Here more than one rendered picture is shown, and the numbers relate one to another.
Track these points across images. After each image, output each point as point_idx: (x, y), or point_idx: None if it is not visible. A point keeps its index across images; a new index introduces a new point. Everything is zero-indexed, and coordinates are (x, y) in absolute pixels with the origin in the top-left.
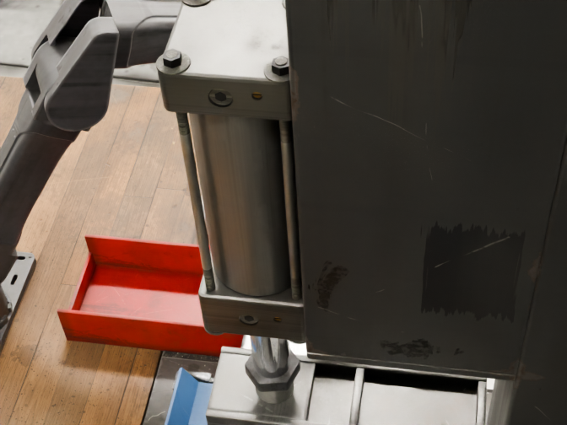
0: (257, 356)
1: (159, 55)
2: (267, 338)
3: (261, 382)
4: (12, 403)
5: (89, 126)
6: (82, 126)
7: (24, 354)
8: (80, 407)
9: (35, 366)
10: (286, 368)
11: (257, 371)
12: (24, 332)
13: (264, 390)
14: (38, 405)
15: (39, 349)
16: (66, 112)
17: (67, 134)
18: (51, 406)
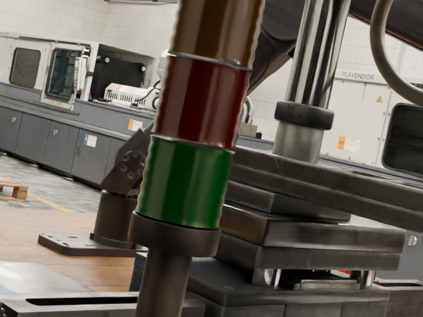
0: (293, 62)
1: (371, 7)
2: (311, 21)
3: (282, 100)
4: (73, 264)
5: (286, 38)
6: (281, 34)
7: (116, 263)
8: (118, 284)
9: (114, 266)
10: (315, 98)
11: (285, 97)
12: (129, 261)
13: (279, 115)
14: (89, 272)
15: (129, 266)
16: (275, 12)
17: (267, 47)
18: (99, 275)
